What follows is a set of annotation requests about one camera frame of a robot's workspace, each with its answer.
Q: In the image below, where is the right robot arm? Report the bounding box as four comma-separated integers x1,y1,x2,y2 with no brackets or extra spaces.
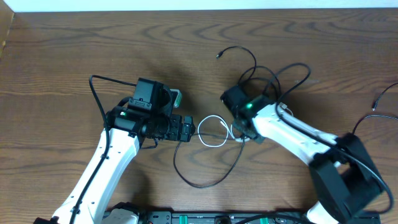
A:
220,85,384,223

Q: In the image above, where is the cardboard box edge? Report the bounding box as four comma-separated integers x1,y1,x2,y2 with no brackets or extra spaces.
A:
0,0,14,55

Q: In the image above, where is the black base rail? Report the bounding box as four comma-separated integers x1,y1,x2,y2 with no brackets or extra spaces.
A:
102,202,382,224

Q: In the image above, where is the white usb cable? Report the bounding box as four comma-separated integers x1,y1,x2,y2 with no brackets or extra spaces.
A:
197,101,295,148

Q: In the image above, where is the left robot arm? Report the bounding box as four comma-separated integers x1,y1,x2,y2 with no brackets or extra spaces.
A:
34,78,195,224

